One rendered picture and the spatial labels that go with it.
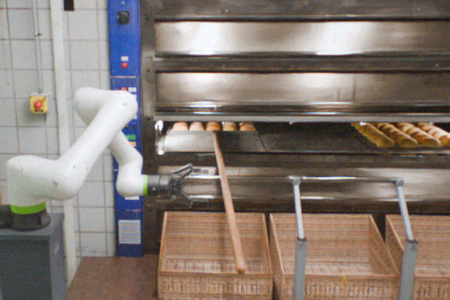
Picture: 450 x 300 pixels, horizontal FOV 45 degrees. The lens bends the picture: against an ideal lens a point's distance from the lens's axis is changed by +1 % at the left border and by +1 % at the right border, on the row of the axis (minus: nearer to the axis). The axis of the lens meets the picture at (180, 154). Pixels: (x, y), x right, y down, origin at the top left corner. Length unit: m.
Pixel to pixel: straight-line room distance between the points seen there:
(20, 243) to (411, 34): 2.13
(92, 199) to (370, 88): 1.61
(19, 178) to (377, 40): 1.91
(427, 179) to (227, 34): 1.34
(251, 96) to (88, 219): 1.14
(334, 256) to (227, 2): 1.48
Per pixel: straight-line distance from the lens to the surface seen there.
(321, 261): 3.14
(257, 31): 2.88
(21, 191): 1.95
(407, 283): 2.72
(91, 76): 2.92
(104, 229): 3.15
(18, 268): 2.04
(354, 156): 3.07
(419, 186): 3.23
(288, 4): 2.90
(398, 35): 3.03
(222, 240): 3.05
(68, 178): 1.83
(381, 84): 3.04
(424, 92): 3.10
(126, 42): 2.85
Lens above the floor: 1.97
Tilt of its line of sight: 16 degrees down
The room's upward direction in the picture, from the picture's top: straight up
